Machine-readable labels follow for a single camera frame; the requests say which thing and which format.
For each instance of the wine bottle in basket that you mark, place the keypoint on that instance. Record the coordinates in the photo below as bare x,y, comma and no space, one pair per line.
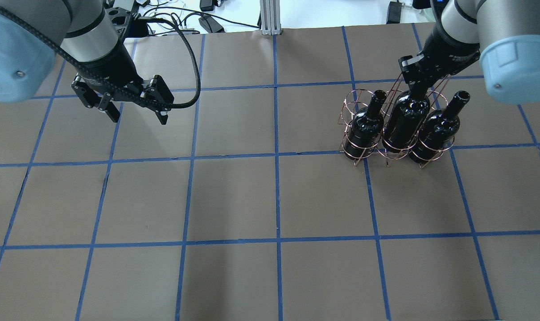
365,128
438,129

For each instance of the wine bottle in basket right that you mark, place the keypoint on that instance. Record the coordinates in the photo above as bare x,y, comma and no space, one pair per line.
438,129

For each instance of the aluminium frame post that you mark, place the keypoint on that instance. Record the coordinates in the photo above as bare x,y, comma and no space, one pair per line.
270,17

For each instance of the copper wire wine basket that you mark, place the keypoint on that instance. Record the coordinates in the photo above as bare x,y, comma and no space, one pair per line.
359,98

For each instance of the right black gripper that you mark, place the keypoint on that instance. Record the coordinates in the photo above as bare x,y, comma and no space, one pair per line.
448,55

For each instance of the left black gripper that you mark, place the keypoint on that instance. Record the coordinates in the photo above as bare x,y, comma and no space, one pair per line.
110,67

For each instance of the dark wine bottle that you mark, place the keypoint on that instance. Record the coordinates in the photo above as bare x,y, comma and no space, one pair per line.
410,110

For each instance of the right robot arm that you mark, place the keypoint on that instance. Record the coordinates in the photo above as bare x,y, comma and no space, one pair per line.
503,36

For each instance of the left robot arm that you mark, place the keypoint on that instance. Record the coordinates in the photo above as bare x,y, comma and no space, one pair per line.
34,32

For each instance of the black power adapter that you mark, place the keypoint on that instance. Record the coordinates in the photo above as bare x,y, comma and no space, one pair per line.
210,25

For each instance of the wine bottle in basket left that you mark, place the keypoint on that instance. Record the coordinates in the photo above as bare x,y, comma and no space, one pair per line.
365,128

